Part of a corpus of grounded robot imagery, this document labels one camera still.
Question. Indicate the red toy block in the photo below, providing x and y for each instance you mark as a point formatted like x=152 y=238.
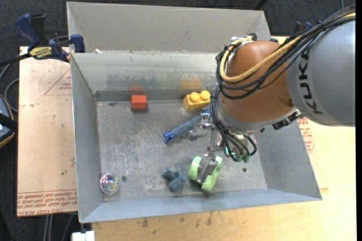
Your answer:
x=138 y=102

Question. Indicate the brown cardboard board red print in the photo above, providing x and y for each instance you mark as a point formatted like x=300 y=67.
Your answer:
x=45 y=126

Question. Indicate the clear shiny ball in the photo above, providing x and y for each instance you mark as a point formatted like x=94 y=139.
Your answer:
x=109 y=184

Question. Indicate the grey metal bin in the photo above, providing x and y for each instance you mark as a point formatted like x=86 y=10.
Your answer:
x=147 y=143

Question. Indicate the grey-blue toy animal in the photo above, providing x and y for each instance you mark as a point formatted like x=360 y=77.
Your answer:
x=175 y=181

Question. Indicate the light green foam toy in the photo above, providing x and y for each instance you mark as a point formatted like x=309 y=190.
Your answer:
x=210 y=181

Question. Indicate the yellow toy brick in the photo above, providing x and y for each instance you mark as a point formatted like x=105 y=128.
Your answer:
x=195 y=100

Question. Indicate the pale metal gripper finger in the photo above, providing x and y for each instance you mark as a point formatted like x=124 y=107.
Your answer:
x=201 y=173
x=210 y=168

